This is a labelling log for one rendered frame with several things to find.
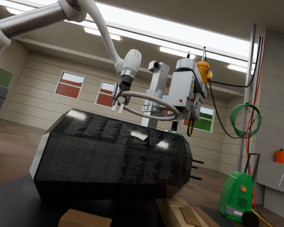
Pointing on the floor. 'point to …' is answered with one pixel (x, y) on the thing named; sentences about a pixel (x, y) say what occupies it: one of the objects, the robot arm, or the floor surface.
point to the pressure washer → (239, 197)
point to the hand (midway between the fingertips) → (117, 107)
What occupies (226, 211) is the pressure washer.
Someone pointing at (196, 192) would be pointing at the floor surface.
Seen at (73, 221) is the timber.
